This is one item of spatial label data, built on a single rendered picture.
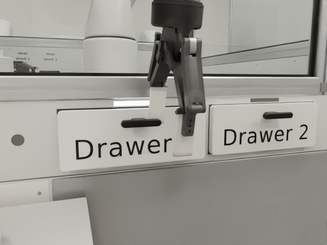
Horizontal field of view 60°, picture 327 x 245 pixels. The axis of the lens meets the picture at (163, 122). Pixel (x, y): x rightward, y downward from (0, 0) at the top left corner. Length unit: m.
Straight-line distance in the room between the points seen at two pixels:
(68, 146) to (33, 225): 0.14
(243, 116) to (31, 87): 0.44
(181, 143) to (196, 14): 0.18
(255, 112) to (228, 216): 0.26
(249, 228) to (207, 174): 0.20
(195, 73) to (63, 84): 0.28
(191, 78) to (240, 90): 0.31
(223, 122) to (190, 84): 0.28
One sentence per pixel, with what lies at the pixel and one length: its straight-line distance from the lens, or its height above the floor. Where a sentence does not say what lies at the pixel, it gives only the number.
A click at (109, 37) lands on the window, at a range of 0.59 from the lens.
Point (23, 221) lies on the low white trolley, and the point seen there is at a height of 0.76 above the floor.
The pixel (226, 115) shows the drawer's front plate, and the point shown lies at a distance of 0.64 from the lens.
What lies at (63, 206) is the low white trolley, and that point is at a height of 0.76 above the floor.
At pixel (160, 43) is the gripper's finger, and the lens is 0.44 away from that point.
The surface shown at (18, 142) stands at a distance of 0.58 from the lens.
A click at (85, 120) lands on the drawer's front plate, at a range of 0.53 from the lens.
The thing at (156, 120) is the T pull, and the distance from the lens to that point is 0.52.
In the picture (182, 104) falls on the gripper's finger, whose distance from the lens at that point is 0.38.
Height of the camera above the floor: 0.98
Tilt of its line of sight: 8 degrees down
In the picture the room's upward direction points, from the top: straight up
